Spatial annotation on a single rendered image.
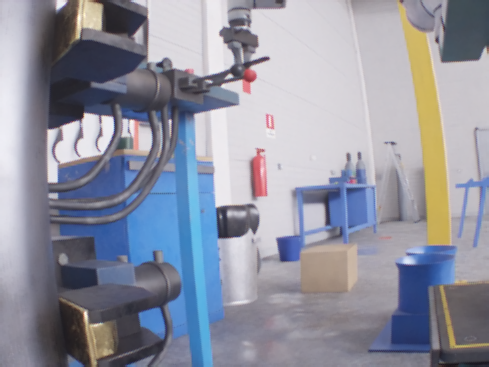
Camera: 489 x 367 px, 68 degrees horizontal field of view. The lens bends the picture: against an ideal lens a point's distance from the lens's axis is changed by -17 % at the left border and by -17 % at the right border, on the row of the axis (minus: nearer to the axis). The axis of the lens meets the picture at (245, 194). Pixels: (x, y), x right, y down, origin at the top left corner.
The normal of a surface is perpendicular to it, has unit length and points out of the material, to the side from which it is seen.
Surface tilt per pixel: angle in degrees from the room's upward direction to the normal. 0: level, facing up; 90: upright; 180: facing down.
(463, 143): 90
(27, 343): 90
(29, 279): 90
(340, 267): 90
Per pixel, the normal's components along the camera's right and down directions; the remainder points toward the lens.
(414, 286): -0.76, 0.03
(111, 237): -0.51, 0.01
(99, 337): 0.86, -0.07
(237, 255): 0.39, 0.00
